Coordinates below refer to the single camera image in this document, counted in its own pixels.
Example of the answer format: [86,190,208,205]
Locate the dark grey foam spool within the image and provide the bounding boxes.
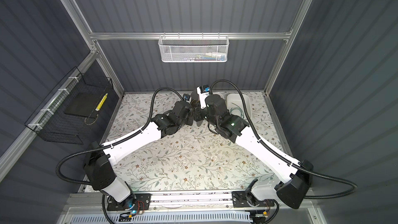
[190,89,201,109]

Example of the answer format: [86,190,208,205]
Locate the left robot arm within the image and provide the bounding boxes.
[84,100,194,209]

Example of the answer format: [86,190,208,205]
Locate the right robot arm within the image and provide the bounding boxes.
[197,92,312,209]

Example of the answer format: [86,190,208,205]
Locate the left white plastic bin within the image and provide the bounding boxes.
[213,92,226,100]

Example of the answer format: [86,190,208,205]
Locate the white plastic bin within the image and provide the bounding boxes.
[213,92,226,100]
[226,93,252,120]

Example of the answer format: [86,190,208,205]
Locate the right white plastic bin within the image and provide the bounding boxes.
[226,93,252,120]

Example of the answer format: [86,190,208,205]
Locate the items in white basket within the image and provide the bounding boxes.
[182,52,228,62]

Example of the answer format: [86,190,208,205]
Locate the black foam pad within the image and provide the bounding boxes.
[64,93,102,118]

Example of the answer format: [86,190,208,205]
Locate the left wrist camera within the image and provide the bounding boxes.
[183,93,191,103]

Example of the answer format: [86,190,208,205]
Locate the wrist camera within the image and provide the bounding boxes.
[183,93,191,103]
[197,85,212,109]

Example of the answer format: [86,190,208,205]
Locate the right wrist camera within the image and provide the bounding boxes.
[197,85,212,109]

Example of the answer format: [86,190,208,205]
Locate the white wire mesh basket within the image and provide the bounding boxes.
[158,34,230,63]

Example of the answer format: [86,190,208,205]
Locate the aluminium front rail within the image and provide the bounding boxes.
[63,188,315,214]

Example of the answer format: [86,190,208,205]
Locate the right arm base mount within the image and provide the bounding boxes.
[231,179,277,208]

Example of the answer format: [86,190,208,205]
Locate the white slotted cable duct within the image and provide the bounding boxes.
[69,211,252,224]

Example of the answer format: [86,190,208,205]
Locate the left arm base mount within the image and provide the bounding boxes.
[106,194,152,212]

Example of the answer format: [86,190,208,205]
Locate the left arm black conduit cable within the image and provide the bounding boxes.
[55,86,184,186]

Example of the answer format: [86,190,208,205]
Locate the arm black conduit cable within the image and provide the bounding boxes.
[55,86,184,186]
[209,79,358,200]

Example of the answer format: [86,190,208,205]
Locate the black wire basket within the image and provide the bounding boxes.
[25,67,116,145]

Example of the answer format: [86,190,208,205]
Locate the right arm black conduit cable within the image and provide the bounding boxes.
[209,79,358,200]

